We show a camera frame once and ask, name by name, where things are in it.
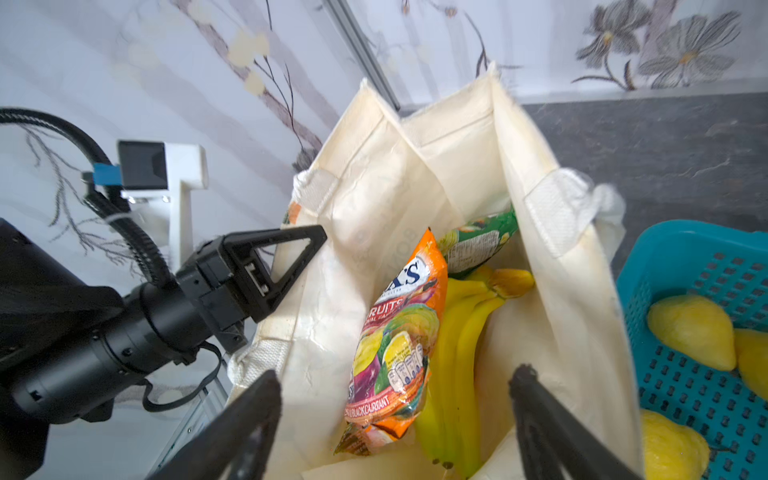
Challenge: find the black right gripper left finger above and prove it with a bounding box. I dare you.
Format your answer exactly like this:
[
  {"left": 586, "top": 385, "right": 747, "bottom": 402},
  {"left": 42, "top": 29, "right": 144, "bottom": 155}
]
[{"left": 150, "top": 370, "right": 282, "bottom": 479}]

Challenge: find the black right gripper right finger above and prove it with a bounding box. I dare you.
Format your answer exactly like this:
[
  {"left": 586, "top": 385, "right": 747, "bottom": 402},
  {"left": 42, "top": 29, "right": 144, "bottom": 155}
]
[{"left": 509, "top": 364, "right": 640, "bottom": 480}]

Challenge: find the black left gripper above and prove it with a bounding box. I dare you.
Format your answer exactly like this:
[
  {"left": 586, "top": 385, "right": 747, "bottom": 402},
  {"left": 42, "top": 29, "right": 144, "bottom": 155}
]
[{"left": 176, "top": 225, "right": 327, "bottom": 353}]

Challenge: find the yellow banana bunch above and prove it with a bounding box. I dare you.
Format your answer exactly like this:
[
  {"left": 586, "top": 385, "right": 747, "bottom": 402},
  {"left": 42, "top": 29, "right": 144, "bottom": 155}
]
[{"left": 414, "top": 266, "right": 535, "bottom": 479}]

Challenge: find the orange snack bag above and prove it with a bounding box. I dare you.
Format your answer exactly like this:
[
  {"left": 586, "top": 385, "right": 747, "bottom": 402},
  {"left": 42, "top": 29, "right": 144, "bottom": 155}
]
[{"left": 334, "top": 230, "right": 448, "bottom": 456}]

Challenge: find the green snack bag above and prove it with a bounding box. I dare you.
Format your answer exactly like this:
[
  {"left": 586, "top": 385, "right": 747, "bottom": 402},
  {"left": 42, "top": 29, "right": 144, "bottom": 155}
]
[{"left": 438, "top": 209, "right": 519, "bottom": 278}]

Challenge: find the cream floral tote bag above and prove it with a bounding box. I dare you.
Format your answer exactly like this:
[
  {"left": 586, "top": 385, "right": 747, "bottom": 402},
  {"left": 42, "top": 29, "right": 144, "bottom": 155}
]
[{"left": 229, "top": 70, "right": 644, "bottom": 479}]

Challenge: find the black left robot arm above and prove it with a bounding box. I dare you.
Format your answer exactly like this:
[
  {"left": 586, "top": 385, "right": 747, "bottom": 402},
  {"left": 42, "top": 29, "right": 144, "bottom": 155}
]
[{"left": 1, "top": 108, "right": 326, "bottom": 479}]

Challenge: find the small yellow lemon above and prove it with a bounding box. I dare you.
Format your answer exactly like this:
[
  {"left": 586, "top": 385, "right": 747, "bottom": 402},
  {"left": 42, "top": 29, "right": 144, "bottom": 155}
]
[{"left": 734, "top": 329, "right": 768, "bottom": 400}]

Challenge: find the teal plastic basket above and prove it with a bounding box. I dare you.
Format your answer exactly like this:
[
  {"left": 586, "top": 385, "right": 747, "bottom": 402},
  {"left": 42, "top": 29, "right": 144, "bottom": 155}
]
[{"left": 618, "top": 220, "right": 767, "bottom": 479}]

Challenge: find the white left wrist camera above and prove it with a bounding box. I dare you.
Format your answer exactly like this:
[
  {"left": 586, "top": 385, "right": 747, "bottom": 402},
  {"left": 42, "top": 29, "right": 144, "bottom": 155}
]
[{"left": 93, "top": 141, "right": 208, "bottom": 272}]

